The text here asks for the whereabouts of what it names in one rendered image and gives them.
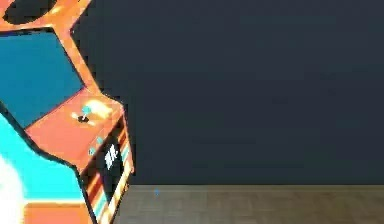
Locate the orange arcade game cabinet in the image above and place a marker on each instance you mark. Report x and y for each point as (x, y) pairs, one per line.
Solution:
(60, 140)

